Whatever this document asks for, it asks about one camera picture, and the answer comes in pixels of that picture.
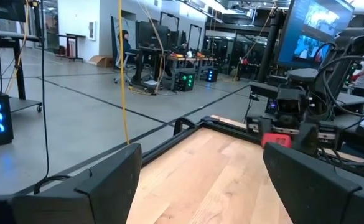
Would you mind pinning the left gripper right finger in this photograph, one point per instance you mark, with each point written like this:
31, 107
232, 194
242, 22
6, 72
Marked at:
318, 196

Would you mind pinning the black monitor pole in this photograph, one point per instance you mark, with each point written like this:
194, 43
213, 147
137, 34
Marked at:
268, 46

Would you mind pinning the cardboard box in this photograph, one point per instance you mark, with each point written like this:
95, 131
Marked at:
100, 61

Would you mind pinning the red USB wall charger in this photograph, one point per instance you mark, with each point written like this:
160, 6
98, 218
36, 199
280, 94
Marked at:
276, 140

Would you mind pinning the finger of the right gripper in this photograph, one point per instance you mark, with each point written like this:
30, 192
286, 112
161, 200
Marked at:
306, 140
264, 127

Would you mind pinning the large flat monitor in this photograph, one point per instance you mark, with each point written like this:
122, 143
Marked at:
303, 31

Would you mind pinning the cluttered work desk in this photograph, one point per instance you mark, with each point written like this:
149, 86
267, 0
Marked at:
181, 59

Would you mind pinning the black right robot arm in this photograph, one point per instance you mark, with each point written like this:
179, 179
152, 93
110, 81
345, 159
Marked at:
340, 71

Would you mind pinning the black rolling cart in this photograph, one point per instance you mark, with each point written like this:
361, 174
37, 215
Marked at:
19, 71

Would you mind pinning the computer with green lights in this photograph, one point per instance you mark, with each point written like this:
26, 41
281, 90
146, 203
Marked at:
184, 81

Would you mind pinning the black aluminium table frame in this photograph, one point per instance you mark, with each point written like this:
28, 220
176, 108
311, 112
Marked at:
169, 144

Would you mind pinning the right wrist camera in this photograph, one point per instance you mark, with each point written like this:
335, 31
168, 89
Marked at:
289, 105

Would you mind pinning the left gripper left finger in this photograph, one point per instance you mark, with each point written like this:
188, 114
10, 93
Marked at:
91, 196

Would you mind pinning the small computer blue lights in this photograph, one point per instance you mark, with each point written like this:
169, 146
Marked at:
211, 75

